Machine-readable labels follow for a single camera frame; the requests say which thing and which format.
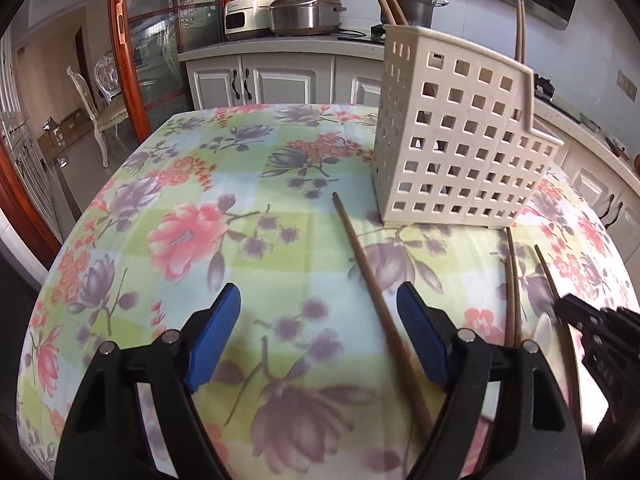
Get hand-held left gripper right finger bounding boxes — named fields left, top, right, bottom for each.
left=396, top=281, right=586, bottom=480

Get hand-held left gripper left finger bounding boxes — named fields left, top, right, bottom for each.
left=55, top=282, right=242, bottom=480

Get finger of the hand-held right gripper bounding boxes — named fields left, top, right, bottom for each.
left=600, top=305, right=640, bottom=330
left=554, top=294, right=608, bottom=333

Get white perforated utensil basket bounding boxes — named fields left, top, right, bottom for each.
left=372, top=24, right=563, bottom=228

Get floral tablecloth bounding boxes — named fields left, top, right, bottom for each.
left=15, top=102, right=633, bottom=480

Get black gas cooktop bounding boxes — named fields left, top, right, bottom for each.
left=370, top=22, right=596, bottom=128

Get cardboard boxes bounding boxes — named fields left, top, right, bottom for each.
left=37, top=109, right=90, bottom=153

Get glass sliding door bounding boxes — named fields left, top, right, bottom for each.
left=106, top=0, right=241, bottom=142

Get white tufted dining chair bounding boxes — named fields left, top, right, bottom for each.
left=95, top=51, right=123, bottom=97

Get white countertop appliance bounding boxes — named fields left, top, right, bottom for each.
left=223, top=0, right=277, bottom=41

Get dark cooking pot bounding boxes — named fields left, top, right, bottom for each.
left=367, top=0, right=449, bottom=28

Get silver rice cooker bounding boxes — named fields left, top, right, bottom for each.
left=269, top=0, right=347, bottom=37

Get red wooden door frame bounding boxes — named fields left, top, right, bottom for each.
left=0, top=125, right=65, bottom=272

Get gold wall switch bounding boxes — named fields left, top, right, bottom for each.
left=617, top=70, right=638, bottom=101

